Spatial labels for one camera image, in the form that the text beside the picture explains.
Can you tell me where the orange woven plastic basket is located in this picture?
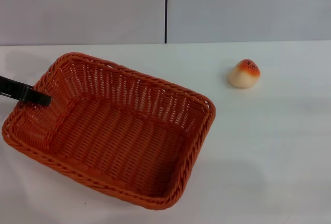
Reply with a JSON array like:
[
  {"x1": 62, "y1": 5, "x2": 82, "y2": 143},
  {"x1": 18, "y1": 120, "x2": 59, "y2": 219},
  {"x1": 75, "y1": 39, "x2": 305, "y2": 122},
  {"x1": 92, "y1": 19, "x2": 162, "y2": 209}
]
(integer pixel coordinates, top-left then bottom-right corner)
[{"x1": 2, "y1": 52, "x2": 216, "y2": 211}]

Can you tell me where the toy bread bun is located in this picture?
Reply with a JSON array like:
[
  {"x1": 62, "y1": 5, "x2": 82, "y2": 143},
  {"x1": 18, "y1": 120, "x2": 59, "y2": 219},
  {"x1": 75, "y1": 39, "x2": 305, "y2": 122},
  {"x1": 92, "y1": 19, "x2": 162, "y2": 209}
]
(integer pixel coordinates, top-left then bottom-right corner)
[{"x1": 227, "y1": 58, "x2": 261, "y2": 89}]

